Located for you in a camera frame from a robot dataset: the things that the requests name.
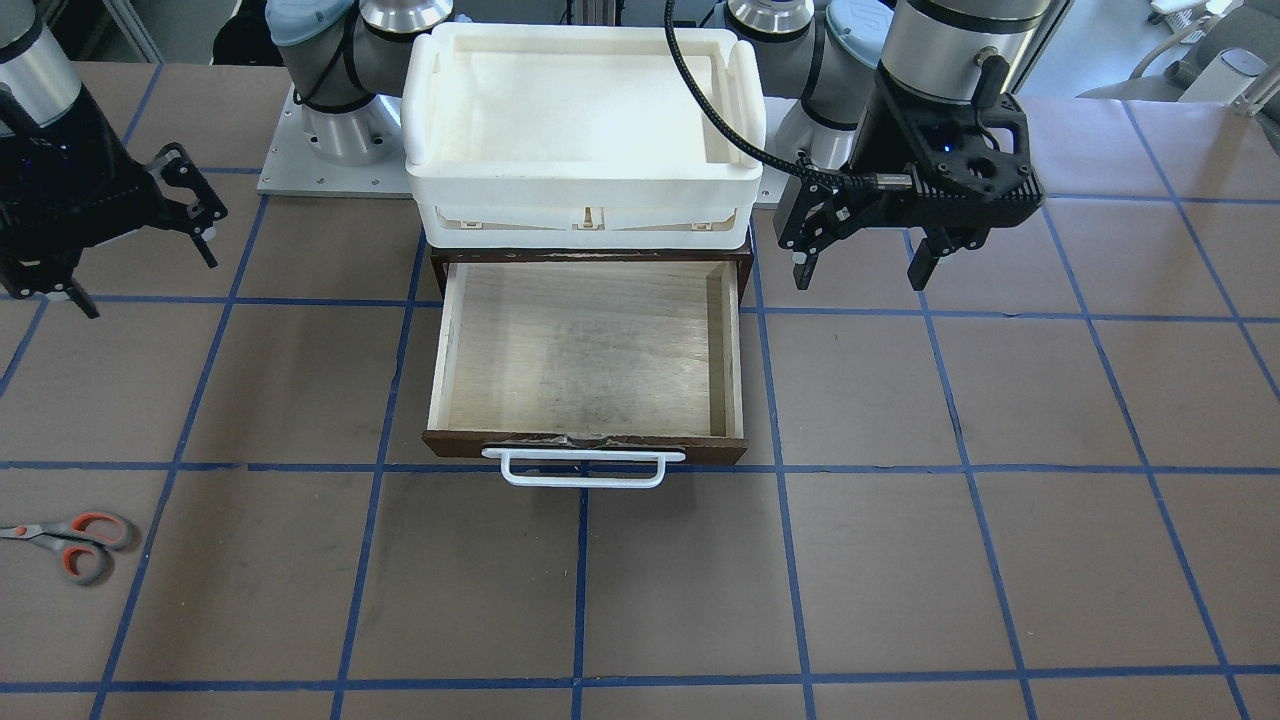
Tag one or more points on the white metal drawer handle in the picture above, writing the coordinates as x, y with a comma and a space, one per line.
583, 468

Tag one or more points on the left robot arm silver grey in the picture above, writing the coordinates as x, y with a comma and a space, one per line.
824, 55

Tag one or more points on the grey chair in background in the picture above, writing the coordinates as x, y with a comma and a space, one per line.
1234, 62

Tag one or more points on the grey orange handled scissors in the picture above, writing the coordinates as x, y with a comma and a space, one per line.
82, 544

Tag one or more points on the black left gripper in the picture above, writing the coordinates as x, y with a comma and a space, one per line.
880, 135

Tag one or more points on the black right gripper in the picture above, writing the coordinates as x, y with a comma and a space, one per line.
62, 170

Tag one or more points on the open wooden drawer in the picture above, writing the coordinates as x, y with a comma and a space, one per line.
590, 355

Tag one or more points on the white foam tray box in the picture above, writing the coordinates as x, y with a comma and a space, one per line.
566, 137

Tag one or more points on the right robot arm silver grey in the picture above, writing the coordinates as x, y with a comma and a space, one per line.
343, 56

